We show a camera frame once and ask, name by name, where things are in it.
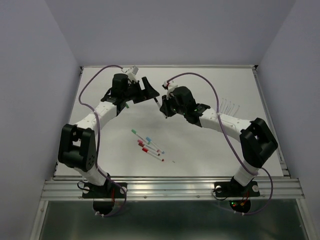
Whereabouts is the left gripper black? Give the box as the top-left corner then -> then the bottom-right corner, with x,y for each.
122,77 -> 159,104

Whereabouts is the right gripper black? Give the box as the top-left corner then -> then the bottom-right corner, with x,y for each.
159,91 -> 187,117

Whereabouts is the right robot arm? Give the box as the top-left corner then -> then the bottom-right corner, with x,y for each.
160,84 -> 278,195

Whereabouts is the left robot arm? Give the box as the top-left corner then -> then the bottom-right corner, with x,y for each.
58,73 -> 160,197

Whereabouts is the pink capped pen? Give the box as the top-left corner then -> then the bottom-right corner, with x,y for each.
137,139 -> 160,153

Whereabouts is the maroon capped pen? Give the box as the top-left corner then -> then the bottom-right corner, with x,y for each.
147,148 -> 161,156

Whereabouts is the red capped pen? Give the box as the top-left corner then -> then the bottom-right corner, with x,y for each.
142,148 -> 164,162

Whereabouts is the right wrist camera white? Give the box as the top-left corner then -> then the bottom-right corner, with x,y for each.
163,80 -> 178,100

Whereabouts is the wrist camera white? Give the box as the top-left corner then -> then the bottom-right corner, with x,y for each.
163,80 -> 178,100
121,65 -> 139,82

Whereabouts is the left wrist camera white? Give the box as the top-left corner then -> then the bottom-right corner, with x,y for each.
121,65 -> 139,82

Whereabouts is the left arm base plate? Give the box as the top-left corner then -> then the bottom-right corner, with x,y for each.
77,181 -> 128,218

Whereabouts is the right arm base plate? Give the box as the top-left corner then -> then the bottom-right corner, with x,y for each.
212,181 -> 261,215

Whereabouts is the aluminium frame rail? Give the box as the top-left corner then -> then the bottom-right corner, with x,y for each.
40,177 -> 305,201

